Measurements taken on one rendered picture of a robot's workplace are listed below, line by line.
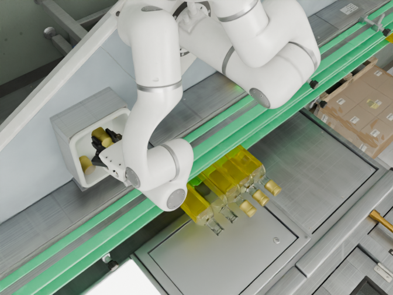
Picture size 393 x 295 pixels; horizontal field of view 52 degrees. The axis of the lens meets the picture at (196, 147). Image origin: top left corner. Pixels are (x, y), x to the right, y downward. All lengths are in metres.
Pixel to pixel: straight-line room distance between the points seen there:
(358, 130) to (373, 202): 3.46
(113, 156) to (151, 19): 0.37
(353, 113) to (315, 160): 3.52
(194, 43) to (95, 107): 0.29
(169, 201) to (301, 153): 0.88
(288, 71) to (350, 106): 4.34
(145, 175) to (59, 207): 0.49
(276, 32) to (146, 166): 0.36
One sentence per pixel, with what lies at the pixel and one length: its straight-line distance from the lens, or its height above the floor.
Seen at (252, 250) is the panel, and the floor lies 1.22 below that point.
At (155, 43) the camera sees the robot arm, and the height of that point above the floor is 0.99.
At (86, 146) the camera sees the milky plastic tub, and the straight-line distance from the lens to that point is 1.14.
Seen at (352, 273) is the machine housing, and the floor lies 1.48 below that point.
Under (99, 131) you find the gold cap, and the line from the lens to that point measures 1.04.
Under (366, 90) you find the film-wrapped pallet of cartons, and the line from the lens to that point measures 5.49.
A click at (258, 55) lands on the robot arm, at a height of 1.07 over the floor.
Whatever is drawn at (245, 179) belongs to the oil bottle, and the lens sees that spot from 1.27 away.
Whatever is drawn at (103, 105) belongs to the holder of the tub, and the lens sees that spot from 1.03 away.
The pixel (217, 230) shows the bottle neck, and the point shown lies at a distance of 1.20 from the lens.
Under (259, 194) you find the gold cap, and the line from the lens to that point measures 1.27.
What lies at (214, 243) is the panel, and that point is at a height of 1.12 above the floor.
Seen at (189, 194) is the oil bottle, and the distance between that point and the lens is 1.22.
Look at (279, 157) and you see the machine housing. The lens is 1.59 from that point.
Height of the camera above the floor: 1.42
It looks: 24 degrees down
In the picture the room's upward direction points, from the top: 133 degrees clockwise
